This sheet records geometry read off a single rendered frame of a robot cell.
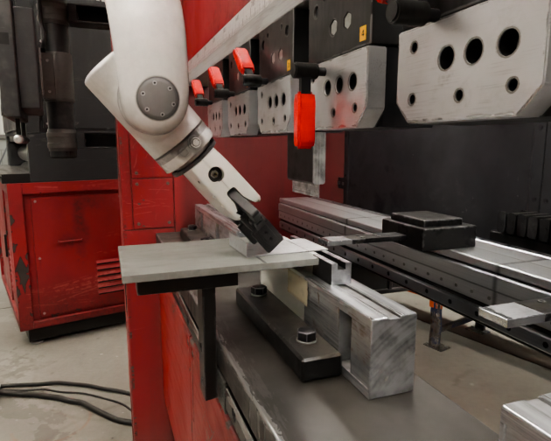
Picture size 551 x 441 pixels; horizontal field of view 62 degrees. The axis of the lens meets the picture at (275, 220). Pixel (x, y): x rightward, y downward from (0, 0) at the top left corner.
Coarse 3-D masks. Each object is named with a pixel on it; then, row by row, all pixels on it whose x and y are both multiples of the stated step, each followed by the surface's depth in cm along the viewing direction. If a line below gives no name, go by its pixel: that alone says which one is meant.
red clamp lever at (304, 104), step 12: (300, 72) 52; (312, 72) 52; (324, 72) 53; (300, 84) 53; (300, 96) 53; (312, 96) 53; (300, 108) 53; (312, 108) 53; (300, 120) 53; (312, 120) 53; (300, 132) 53; (312, 132) 54; (300, 144) 54; (312, 144) 54
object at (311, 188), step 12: (324, 132) 67; (288, 144) 75; (324, 144) 67; (288, 156) 75; (300, 156) 71; (312, 156) 67; (324, 156) 67; (288, 168) 76; (300, 168) 71; (312, 168) 67; (324, 168) 67; (300, 180) 71; (312, 180) 67; (324, 180) 68; (300, 192) 74; (312, 192) 69
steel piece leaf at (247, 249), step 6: (234, 234) 70; (234, 240) 70; (240, 240) 67; (282, 240) 76; (234, 246) 70; (240, 246) 67; (246, 246) 65; (252, 246) 71; (258, 246) 71; (276, 246) 71; (282, 246) 71; (288, 246) 71; (294, 246) 71; (240, 252) 68; (246, 252) 65; (252, 252) 67; (258, 252) 67; (264, 252) 67; (270, 252) 67; (276, 252) 67; (282, 252) 67; (288, 252) 67; (294, 252) 68; (300, 252) 68
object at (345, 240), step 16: (384, 224) 85; (400, 224) 80; (416, 224) 77; (432, 224) 76; (448, 224) 77; (464, 224) 79; (320, 240) 76; (336, 240) 75; (352, 240) 75; (368, 240) 76; (384, 240) 77; (400, 240) 78; (416, 240) 76; (432, 240) 75; (448, 240) 76; (464, 240) 78
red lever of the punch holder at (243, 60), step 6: (240, 48) 76; (234, 54) 76; (240, 54) 75; (246, 54) 75; (240, 60) 74; (246, 60) 74; (240, 66) 74; (246, 66) 73; (252, 66) 73; (246, 72) 72; (252, 72) 73; (246, 78) 71; (252, 78) 71; (258, 78) 71; (264, 78) 72; (246, 84) 71; (252, 84) 72; (258, 84) 72; (264, 84) 73
